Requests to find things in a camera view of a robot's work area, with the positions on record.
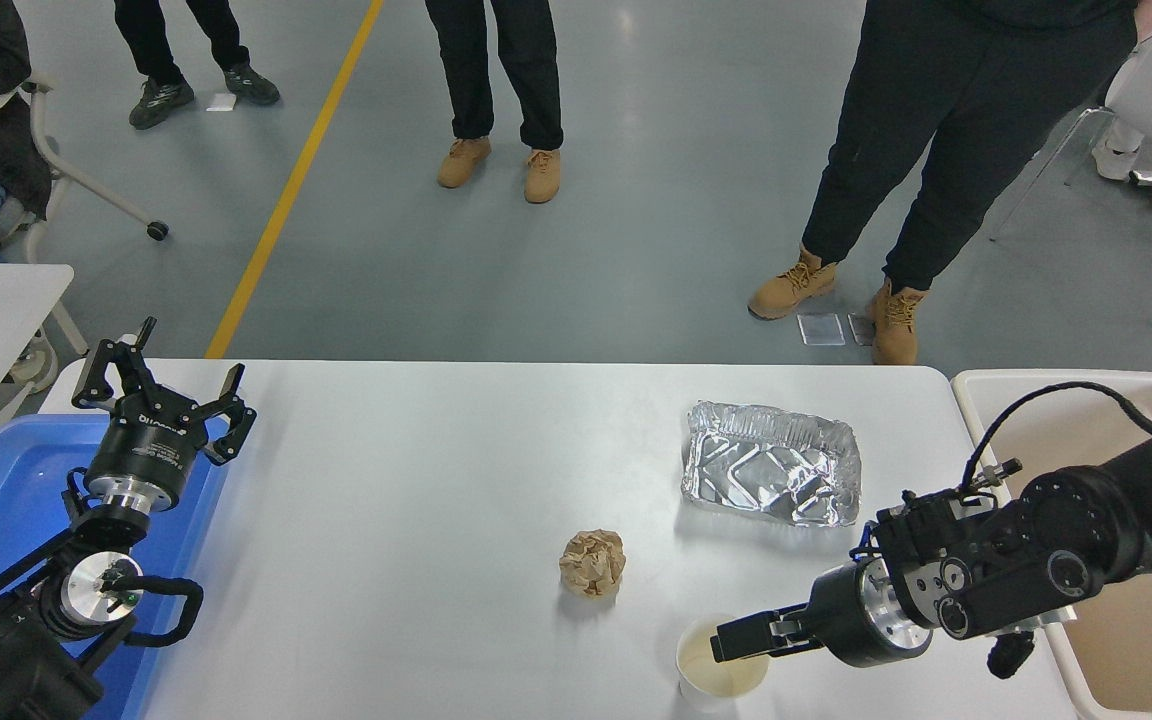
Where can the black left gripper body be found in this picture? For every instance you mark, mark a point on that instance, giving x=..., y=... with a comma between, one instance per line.
x=151, y=445

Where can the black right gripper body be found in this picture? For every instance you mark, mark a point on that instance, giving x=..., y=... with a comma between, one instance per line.
x=841, y=615

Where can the blue plastic tray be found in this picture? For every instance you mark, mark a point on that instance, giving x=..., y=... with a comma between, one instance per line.
x=6, y=480

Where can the white wheeled chair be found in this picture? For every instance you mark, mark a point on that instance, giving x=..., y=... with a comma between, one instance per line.
x=157, y=231

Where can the silver foil tray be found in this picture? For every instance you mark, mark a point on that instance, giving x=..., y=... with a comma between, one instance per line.
x=766, y=470

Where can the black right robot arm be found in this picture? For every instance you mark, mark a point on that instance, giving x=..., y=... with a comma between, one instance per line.
x=1086, y=540

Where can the crumpled tan paper ball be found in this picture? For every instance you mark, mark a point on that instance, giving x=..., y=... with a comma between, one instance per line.
x=593, y=565

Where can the white paper cup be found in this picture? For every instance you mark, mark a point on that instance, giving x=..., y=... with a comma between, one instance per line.
x=696, y=690

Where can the clear floor plate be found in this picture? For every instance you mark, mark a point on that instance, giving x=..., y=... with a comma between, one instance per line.
x=858, y=328
x=822, y=329

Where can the white paper scrap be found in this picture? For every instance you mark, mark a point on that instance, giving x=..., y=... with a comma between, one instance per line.
x=221, y=102

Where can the large pale plastic bin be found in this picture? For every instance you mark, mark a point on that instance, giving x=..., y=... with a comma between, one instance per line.
x=1136, y=655

